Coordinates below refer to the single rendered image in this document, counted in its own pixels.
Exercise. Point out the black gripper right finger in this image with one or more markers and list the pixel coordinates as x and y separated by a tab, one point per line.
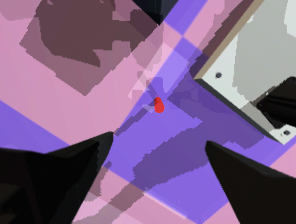
257	193

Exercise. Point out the red peg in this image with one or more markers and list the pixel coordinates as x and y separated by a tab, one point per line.
158	105

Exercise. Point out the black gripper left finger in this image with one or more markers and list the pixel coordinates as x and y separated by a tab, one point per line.
56	182

